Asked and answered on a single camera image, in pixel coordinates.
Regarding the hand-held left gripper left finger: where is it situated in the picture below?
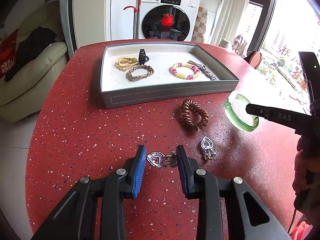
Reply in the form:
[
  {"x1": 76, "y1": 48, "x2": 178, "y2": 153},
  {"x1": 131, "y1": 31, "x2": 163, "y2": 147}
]
[{"x1": 31, "y1": 145, "x2": 147, "y2": 240}]

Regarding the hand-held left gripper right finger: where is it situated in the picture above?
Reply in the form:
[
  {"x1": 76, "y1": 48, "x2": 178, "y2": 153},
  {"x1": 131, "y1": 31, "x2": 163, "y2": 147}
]
[{"x1": 176, "y1": 145, "x2": 292, "y2": 240}]

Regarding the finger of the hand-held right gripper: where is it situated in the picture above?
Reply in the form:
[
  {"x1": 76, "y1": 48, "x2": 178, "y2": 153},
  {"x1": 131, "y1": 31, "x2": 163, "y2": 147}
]
[{"x1": 245, "y1": 103, "x2": 313, "y2": 130}]

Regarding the silver heart earring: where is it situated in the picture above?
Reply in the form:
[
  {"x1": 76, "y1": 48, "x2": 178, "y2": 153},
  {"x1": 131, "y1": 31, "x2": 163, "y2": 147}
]
[
  {"x1": 146, "y1": 150, "x2": 178, "y2": 168},
  {"x1": 200, "y1": 136, "x2": 217, "y2": 160}
]

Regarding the green translucent bangle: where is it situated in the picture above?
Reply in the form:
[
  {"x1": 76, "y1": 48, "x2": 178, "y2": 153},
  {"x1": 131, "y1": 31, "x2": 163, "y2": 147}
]
[{"x1": 223, "y1": 93, "x2": 259, "y2": 133}]

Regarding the brown spiral hair tie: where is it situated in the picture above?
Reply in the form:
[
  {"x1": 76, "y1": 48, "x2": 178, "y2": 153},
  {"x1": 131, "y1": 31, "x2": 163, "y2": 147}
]
[{"x1": 181, "y1": 99, "x2": 209, "y2": 131}]

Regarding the grey shallow cardboard tray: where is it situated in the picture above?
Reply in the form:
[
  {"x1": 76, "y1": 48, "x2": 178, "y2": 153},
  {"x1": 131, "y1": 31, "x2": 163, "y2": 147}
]
[{"x1": 93, "y1": 42, "x2": 240, "y2": 110}]

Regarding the silver star hair clip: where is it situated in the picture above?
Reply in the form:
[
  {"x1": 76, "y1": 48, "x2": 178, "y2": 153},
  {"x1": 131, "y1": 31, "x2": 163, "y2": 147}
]
[{"x1": 197, "y1": 64, "x2": 217, "y2": 81}]

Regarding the beige braided bracelet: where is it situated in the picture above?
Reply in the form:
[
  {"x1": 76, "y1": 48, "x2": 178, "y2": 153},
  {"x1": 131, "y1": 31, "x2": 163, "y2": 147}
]
[{"x1": 126, "y1": 65, "x2": 155, "y2": 82}]

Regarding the pink yellow beaded bracelet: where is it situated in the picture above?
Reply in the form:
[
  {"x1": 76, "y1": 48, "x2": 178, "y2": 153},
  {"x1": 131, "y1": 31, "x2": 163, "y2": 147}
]
[{"x1": 171, "y1": 62, "x2": 200, "y2": 80}]

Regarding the black hair claw clip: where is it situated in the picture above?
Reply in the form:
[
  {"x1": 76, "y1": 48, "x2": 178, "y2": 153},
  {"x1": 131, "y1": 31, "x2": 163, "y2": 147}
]
[{"x1": 138, "y1": 48, "x2": 150, "y2": 65}]

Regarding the person's right hand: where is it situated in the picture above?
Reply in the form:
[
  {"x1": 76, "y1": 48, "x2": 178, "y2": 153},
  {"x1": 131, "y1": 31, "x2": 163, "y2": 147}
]
[{"x1": 292, "y1": 137, "x2": 320, "y2": 205}]

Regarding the brown wicker chair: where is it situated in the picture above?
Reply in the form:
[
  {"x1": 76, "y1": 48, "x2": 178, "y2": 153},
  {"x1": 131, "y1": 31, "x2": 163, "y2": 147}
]
[{"x1": 244, "y1": 51, "x2": 263, "y2": 69}]

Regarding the pale fluffy blanket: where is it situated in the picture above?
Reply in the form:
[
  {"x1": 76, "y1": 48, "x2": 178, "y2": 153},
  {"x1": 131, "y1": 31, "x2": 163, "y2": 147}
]
[{"x1": 221, "y1": 34, "x2": 248, "y2": 55}]

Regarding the white curtain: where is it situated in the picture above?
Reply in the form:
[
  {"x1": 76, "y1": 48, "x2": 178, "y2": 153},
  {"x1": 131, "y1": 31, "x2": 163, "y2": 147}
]
[{"x1": 210, "y1": 0, "x2": 253, "y2": 47}]

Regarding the checkered beige cloth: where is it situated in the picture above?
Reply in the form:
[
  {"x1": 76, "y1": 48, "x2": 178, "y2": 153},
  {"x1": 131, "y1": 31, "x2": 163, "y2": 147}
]
[{"x1": 192, "y1": 5, "x2": 209, "y2": 43}]

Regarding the cream sofa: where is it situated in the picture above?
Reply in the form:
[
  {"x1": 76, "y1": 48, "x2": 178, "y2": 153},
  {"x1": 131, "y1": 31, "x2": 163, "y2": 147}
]
[{"x1": 0, "y1": 12, "x2": 68, "y2": 123}]

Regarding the black clothing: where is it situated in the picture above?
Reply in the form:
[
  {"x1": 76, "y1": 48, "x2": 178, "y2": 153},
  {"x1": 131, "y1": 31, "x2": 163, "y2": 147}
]
[{"x1": 5, "y1": 26, "x2": 58, "y2": 82}]

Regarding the white washing machine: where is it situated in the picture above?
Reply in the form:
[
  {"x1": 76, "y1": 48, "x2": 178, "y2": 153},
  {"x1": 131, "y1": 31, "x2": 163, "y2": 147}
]
[{"x1": 139, "y1": 0, "x2": 202, "y2": 42}]

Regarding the red printed cloth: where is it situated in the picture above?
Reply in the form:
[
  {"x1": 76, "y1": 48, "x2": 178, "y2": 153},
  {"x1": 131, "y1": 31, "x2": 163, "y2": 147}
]
[{"x1": 0, "y1": 29, "x2": 20, "y2": 80}]

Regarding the thin dark cable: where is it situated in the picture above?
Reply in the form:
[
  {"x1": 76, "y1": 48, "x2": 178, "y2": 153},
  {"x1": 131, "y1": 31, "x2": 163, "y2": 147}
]
[{"x1": 287, "y1": 200, "x2": 298, "y2": 234}]

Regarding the red-handled mop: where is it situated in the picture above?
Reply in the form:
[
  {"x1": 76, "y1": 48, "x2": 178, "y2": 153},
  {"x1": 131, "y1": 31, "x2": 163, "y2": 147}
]
[{"x1": 123, "y1": 0, "x2": 142, "y2": 40}]

